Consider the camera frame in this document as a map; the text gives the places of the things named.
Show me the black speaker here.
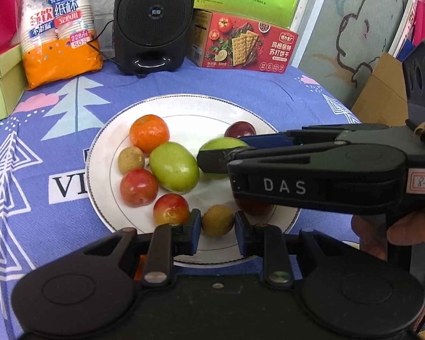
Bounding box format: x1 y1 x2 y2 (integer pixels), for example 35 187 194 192
113 0 198 77

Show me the orange tangerine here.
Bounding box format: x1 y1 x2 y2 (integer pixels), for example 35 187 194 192
129 114 171 154
134 255 148 281

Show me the red yellow plum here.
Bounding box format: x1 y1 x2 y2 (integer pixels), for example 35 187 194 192
153 193 191 225

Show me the small tan longan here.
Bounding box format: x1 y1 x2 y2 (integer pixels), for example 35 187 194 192
202 204 235 237
118 146 146 175

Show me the brown cardboard sheet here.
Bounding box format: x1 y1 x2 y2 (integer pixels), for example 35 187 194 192
350 51 409 126

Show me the black speaker cable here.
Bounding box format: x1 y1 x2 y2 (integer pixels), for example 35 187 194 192
87 19 123 68

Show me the light green box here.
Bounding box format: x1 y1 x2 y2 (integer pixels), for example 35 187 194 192
0 44 27 126

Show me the red cracker box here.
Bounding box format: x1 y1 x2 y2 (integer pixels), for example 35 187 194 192
189 9 299 75

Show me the blue printed tablecloth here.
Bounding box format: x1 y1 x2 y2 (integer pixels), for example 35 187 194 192
0 57 365 330

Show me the green plum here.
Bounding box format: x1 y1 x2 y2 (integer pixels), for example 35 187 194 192
149 142 200 194
198 136 250 179

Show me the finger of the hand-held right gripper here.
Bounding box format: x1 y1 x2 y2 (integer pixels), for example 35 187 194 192
197 140 345 176
239 123 391 150

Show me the dark red plum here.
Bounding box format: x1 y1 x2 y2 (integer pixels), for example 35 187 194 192
235 198 273 216
224 121 257 139

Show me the cartoon printed panel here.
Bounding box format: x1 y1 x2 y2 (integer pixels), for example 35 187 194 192
290 0 422 114

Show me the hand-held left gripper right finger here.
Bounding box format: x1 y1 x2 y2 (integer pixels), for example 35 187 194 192
234 211 355 289

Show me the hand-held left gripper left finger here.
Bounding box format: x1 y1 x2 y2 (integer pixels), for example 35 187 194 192
81 208 203 289

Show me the orange paper cup pack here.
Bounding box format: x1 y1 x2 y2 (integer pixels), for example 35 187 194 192
14 0 104 91

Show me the person's right hand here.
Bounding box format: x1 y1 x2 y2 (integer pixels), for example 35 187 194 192
350 200 425 270

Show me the white plate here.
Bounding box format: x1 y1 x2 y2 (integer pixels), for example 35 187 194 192
86 94 301 265

